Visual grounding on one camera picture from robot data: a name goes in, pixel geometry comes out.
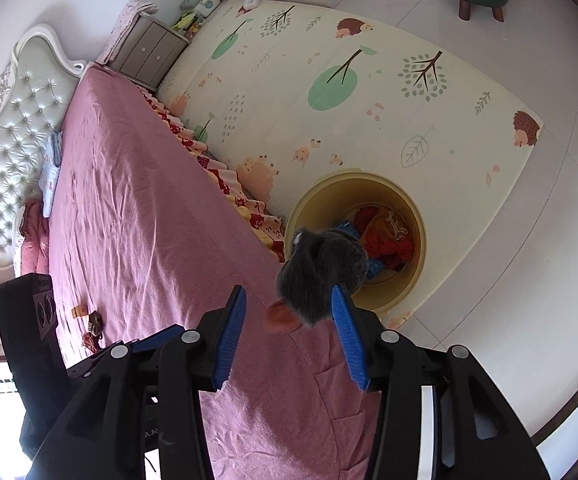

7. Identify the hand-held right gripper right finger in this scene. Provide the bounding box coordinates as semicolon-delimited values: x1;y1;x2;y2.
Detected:
330;284;551;480

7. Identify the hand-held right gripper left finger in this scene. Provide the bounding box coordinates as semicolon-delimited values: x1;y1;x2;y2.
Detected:
25;285;248;480

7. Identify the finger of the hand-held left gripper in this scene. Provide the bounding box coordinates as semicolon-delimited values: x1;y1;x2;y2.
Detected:
66;347;112;380
131;325;190;354

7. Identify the grey sock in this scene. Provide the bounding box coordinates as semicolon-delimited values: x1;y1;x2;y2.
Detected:
264;227;370;334

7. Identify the yellow plastic bin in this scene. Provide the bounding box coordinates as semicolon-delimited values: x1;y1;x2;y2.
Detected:
284;169;426;314

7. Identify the folded pink quilt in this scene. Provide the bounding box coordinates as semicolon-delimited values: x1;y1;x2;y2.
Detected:
16;199;52;277

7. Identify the floral bed skirt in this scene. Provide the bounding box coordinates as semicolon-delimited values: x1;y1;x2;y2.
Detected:
134;85;288;264

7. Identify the folded light blue blanket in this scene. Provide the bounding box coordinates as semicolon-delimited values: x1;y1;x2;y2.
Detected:
39;130;65;219

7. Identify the tufted green headboard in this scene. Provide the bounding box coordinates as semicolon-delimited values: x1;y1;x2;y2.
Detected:
0;25;88;269

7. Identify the printed play mat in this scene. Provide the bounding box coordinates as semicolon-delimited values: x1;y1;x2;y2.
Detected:
156;0;543;324

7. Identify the grey nightstand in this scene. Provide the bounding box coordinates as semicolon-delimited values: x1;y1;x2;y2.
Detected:
109;12;190;94

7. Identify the yellow-green toy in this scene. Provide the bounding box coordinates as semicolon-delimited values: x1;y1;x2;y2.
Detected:
171;12;205;36

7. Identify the pink patterned cloth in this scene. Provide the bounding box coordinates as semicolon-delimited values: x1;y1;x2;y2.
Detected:
96;1;160;64

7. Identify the green and white storage box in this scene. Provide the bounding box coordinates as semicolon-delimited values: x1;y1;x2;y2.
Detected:
179;0;220;19

